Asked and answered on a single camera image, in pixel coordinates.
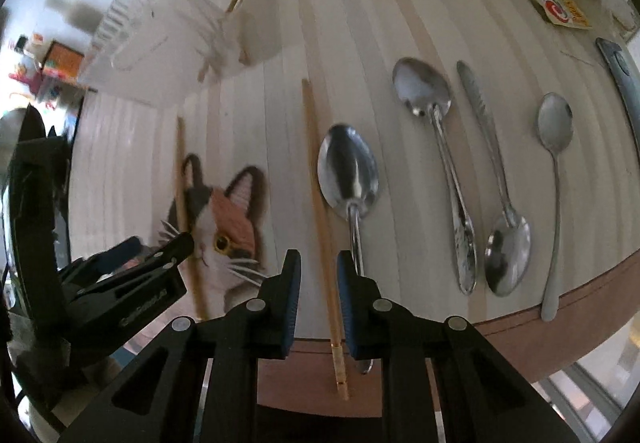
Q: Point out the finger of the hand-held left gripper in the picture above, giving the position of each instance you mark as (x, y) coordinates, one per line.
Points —
(165, 253)
(117, 250)

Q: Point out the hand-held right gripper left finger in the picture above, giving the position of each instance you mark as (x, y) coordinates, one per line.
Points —
(291, 308)

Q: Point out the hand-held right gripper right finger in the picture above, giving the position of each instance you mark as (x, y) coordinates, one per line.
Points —
(346, 308)

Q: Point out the wooden chopstick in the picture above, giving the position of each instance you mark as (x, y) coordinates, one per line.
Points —
(320, 223)
(181, 183)

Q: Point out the white dish rack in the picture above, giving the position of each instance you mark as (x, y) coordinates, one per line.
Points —
(160, 28)

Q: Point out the large steel spoon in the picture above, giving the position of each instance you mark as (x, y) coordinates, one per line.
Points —
(347, 173)

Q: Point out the orange box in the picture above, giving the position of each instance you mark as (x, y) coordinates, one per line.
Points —
(62, 59)

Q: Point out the small steel spoon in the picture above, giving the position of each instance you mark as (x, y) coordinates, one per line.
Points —
(555, 120)

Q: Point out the striped cat print table mat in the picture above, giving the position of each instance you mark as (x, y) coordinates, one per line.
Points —
(380, 18)

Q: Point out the red yellow sachet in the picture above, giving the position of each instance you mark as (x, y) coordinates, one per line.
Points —
(560, 8)

